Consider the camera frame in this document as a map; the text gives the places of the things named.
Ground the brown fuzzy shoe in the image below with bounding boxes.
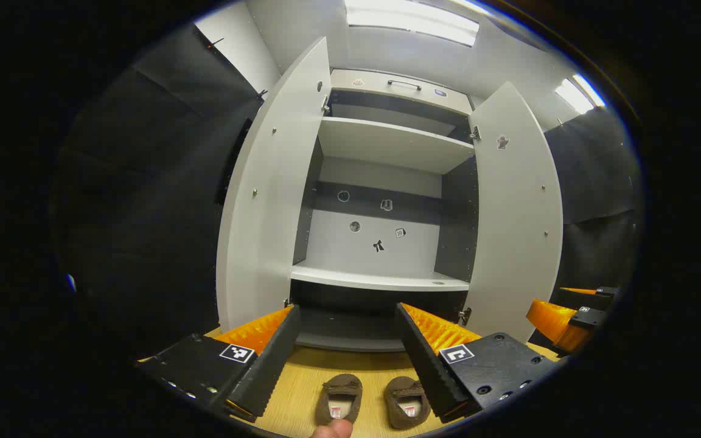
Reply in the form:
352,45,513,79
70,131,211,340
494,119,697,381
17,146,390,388
384,376,431,430
315,374,363,426

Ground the black backdrop cloth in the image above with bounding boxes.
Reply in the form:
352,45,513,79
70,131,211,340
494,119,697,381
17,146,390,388
52,24,642,356

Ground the white shoe cabinet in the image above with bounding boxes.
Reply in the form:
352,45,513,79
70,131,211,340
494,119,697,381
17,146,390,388
290,69,479,353

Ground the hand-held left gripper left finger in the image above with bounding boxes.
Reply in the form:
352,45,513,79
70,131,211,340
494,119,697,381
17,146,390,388
136,304,301,423

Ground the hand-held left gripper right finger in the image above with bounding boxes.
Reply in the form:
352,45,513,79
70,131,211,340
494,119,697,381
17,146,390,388
394,302,561,425

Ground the white cabinet drawer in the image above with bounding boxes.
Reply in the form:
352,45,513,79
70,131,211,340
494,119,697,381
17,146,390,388
328,69,474,116

